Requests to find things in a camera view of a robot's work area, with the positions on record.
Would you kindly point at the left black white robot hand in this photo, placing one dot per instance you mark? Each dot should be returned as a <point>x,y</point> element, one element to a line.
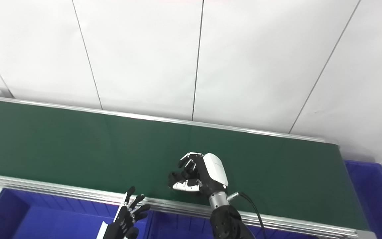
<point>123,222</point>

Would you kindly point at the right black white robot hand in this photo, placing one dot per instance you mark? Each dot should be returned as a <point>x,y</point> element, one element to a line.
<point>212,172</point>

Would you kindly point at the black flange part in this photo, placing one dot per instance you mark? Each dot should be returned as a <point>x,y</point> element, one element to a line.
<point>173,177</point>

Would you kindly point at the blue plastic bin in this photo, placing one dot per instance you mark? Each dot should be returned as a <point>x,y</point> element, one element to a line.
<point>376,199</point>
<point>181,229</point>
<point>45,222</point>

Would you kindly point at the green conveyor belt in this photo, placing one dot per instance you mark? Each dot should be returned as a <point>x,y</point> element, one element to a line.
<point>78,146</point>
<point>61,191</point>

